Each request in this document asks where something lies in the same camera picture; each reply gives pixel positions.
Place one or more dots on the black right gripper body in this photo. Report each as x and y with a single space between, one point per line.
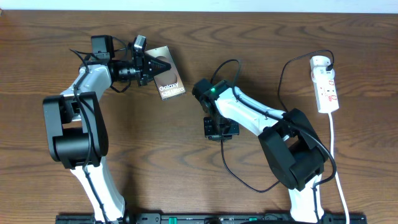
219 129

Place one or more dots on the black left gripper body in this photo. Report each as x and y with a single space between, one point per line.
140 69

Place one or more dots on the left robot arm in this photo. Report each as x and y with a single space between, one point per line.
75 128

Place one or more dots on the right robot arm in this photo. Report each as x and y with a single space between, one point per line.
294 152

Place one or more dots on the white power strip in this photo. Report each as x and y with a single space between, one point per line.
324 84

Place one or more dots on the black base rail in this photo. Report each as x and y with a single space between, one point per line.
156 218

